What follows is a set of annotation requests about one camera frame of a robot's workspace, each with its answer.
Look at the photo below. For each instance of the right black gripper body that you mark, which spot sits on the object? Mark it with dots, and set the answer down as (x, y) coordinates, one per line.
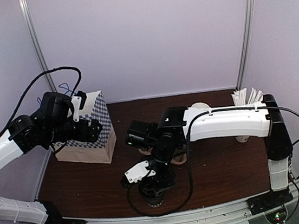
(162, 181)

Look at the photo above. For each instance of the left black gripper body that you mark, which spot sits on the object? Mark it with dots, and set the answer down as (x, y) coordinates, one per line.
(81, 134)

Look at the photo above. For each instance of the black plastic cup lid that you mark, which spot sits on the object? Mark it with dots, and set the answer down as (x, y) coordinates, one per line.
(152, 190)

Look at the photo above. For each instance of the blue checkered paper bag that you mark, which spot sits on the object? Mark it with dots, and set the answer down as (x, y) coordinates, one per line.
(94, 111)

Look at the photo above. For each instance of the stack of paper coffee cups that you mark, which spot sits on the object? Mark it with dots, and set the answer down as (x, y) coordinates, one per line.
(201, 106)

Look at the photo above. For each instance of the single black paper coffee cup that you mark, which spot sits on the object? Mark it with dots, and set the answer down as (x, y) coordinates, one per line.
(156, 201)

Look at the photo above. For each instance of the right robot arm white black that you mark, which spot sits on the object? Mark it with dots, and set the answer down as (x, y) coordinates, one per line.
(179, 126)

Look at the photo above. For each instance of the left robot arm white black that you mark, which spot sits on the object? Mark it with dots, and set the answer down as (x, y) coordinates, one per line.
(57, 120)

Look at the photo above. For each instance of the brown cardboard cup carrier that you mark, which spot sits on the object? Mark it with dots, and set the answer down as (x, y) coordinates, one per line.
(179, 157)

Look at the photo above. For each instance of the white cup holding straws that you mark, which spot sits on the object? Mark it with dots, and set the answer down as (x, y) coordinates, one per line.
(242, 139)

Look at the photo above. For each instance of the bundle of wrapped white straws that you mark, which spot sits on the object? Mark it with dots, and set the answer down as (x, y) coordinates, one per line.
(244, 96)

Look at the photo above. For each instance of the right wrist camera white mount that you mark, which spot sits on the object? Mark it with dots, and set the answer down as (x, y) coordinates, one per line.
(137, 173)

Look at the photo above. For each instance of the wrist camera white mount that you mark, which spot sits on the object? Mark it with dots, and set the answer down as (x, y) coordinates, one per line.
(78, 102)
(137, 173)

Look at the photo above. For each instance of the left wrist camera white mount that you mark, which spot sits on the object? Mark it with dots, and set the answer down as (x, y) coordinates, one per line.
(78, 102)

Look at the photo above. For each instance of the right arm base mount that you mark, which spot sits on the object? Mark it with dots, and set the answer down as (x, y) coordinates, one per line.
(269, 200)

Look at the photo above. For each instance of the left aluminium frame post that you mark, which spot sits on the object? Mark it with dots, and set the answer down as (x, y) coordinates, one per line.
(32, 34)

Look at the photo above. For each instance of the aluminium frame post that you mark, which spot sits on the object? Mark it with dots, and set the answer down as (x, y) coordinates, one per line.
(249, 13)
(32, 34)

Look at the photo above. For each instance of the right aluminium frame post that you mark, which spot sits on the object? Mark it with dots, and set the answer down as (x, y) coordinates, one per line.
(249, 13)

